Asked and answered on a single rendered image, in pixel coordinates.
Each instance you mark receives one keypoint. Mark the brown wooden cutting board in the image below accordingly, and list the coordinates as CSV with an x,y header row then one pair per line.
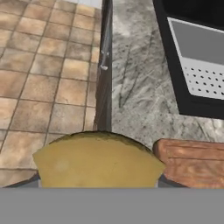
x,y
195,163

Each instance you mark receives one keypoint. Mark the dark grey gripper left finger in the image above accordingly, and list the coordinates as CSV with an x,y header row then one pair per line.
x,y
32,183

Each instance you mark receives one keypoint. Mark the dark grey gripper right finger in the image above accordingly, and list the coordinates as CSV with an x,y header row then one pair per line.
x,y
167,183

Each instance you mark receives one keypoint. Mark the black appliance with grey panel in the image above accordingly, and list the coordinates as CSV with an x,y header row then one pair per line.
x,y
180,87

